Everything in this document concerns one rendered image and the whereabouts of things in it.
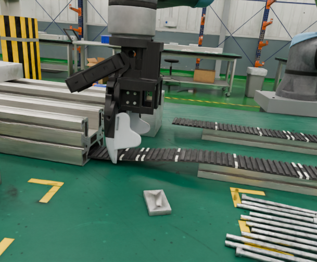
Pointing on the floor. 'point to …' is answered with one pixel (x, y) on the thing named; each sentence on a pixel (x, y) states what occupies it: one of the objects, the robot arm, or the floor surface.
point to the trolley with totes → (87, 44)
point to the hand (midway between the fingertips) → (116, 149)
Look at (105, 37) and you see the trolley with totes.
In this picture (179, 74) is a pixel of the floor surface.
